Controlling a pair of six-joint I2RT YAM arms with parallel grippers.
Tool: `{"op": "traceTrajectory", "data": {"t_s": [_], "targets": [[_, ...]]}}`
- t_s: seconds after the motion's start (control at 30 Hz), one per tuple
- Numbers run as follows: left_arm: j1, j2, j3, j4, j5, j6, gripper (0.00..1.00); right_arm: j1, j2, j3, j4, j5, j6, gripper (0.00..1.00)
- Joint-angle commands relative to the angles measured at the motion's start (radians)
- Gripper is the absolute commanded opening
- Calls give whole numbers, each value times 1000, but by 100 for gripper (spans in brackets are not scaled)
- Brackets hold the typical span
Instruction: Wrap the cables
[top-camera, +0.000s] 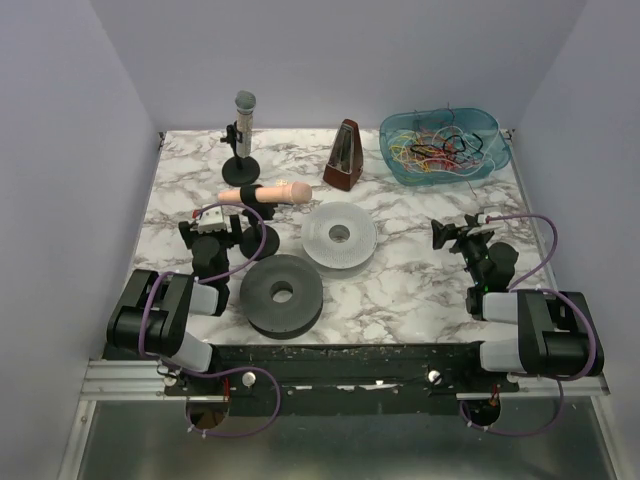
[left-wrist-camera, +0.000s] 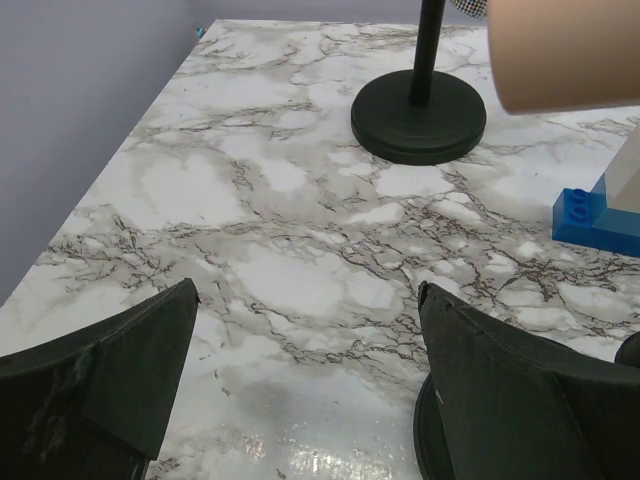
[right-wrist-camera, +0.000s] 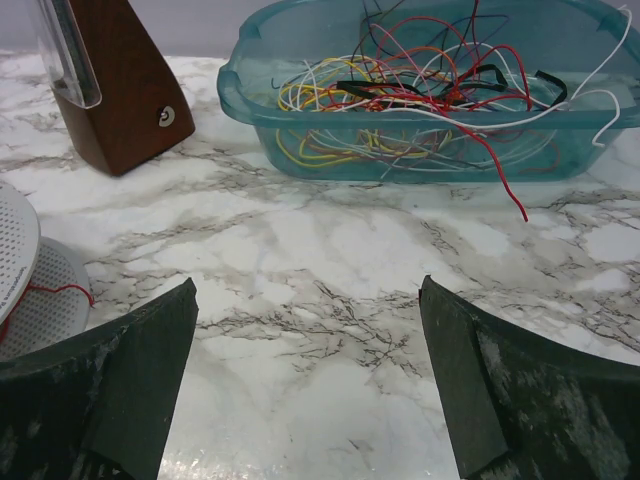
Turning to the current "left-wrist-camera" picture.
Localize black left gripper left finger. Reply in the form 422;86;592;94
1;279;199;479

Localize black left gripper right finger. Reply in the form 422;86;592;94
418;282;639;479

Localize black cable spool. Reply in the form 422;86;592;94
412;330;640;480

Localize blue and white toy bricks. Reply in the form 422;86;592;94
552;129;640;257

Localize pink microphone on stand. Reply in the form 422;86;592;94
351;1;639;166

